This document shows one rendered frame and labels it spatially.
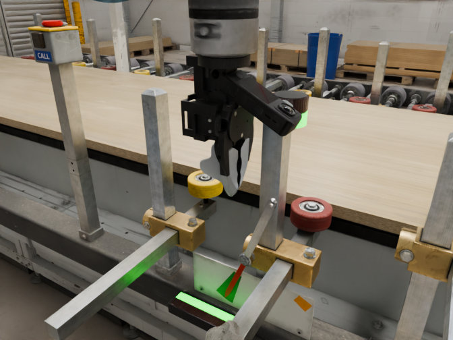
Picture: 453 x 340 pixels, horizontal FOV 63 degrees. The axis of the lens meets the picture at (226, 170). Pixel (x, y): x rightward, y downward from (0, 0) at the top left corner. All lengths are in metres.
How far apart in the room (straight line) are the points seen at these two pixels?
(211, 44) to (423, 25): 7.28
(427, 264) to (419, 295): 0.06
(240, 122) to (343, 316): 0.57
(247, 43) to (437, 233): 0.36
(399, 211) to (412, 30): 7.00
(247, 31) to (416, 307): 0.47
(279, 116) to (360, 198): 0.38
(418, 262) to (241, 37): 0.39
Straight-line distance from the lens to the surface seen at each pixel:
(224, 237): 1.04
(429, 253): 0.60
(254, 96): 0.49
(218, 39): 0.48
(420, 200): 0.86
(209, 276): 0.80
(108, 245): 1.02
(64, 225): 1.14
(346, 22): 7.94
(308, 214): 0.72
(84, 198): 0.99
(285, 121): 0.48
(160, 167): 0.75
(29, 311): 1.99
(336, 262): 0.93
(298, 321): 0.75
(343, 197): 0.81
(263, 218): 0.58
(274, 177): 0.61
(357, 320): 0.95
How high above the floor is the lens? 1.28
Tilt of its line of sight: 25 degrees down
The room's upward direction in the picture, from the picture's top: straight up
